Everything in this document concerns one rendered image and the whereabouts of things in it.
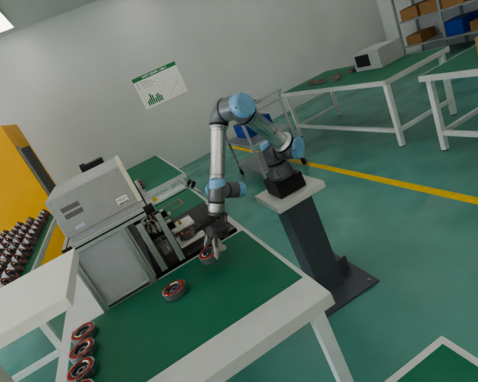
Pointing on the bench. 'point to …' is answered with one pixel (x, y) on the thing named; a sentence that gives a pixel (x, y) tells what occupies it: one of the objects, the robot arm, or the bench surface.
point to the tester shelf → (143, 208)
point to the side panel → (114, 270)
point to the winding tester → (92, 197)
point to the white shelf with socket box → (26, 308)
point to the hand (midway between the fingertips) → (209, 255)
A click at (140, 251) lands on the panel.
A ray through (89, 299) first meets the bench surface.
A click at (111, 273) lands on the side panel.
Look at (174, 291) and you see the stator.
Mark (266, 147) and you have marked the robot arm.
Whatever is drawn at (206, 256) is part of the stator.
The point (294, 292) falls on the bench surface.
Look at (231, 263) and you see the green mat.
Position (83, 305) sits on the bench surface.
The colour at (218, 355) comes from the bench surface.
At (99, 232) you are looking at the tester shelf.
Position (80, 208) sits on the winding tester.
